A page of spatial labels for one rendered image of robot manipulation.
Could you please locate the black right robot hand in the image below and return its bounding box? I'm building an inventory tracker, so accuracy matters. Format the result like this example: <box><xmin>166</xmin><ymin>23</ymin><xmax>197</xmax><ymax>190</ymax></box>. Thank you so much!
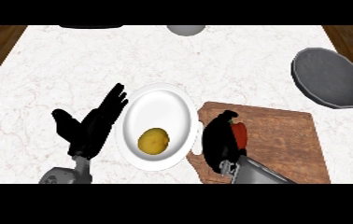
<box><xmin>201</xmin><ymin>109</ymin><xmax>248</xmax><ymax>175</ymax></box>

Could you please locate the red bell pepper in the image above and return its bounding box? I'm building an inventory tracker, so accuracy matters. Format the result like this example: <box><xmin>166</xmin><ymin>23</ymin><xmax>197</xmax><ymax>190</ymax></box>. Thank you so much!
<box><xmin>228</xmin><ymin>119</ymin><xmax>250</xmax><ymax>150</ymax></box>

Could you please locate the brown wooden cutting board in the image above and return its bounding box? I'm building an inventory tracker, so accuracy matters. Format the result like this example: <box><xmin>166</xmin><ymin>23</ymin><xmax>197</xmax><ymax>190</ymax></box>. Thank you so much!
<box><xmin>185</xmin><ymin>101</ymin><xmax>333</xmax><ymax>185</ymax></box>

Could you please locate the yellow potato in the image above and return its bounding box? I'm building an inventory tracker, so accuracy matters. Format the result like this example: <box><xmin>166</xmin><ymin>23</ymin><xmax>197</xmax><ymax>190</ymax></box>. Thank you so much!
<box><xmin>136</xmin><ymin>127</ymin><xmax>172</xmax><ymax>156</ymax></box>

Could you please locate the grey round bowl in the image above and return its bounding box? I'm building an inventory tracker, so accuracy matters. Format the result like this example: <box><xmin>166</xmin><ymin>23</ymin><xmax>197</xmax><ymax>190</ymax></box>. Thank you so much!
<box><xmin>166</xmin><ymin>25</ymin><xmax>207</xmax><ymax>37</ymax></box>

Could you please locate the white plate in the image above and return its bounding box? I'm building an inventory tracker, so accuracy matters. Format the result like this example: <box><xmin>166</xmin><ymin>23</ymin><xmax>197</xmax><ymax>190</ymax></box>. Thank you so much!
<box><xmin>114</xmin><ymin>83</ymin><xmax>201</xmax><ymax>172</ymax></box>

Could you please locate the dark grey pan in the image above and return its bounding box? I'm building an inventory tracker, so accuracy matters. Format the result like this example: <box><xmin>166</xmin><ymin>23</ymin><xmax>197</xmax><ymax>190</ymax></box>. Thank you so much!
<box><xmin>290</xmin><ymin>47</ymin><xmax>353</xmax><ymax>110</ymax></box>

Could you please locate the black flat appliance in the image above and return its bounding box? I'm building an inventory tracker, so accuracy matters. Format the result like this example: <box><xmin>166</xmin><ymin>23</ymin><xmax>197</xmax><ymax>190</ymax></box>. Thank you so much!
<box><xmin>58</xmin><ymin>25</ymin><xmax>124</xmax><ymax>30</ymax></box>

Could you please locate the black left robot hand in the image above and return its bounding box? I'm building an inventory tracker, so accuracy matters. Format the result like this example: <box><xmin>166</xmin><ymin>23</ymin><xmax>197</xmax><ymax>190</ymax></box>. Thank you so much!
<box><xmin>52</xmin><ymin>82</ymin><xmax>130</xmax><ymax>161</ymax></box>

